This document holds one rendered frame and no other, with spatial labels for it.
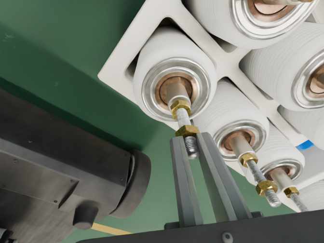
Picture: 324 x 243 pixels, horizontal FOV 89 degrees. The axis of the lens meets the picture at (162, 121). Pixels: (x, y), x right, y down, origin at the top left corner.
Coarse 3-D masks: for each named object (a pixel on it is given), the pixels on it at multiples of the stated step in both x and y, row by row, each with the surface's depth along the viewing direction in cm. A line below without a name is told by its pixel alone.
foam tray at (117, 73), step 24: (168, 0) 19; (144, 24) 20; (168, 24) 30; (192, 24) 21; (120, 48) 22; (216, 48) 22; (240, 48) 23; (120, 72) 24; (216, 72) 24; (240, 72) 25; (264, 96) 29; (192, 120) 33; (240, 168) 38
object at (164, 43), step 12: (156, 36) 22; (168, 36) 20; (180, 36) 20; (144, 48) 22; (156, 48) 17; (168, 48) 16; (180, 48) 16; (192, 48) 16; (144, 60) 17; (156, 60) 16; (204, 60) 17; (144, 72) 17; (216, 84) 19; (144, 108) 19; (204, 108) 20
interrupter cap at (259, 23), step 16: (240, 0) 13; (256, 0) 14; (240, 16) 14; (256, 16) 14; (272, 16) 14; (288, 16) 14; (304, 16) 14; (240, 32) 15; (256, 32) 15; (272, 32) 15
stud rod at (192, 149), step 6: (180, 108) 14; (180, 114) 14; (186, 114) 14; (180, 120) 13; (186, 120) 13; (180, 126) 13; (186, 138) 11; (192, 138) 11; (186, 144) 11; (192, 144) 11; (192, 150) 10; (198, 150) 11; (192, 156) 11; (198, 156) 11
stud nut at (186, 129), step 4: (180, 128) 12; (184, 128) 12; (188, 128) 11; (192, 128) 12; (196, 128) 12; (176, 132) 12; (180, 132) 12; (184, 132) 11; (188, 132) 11; (192, 132) 11; (196, 132) 11; (184, 136) 11
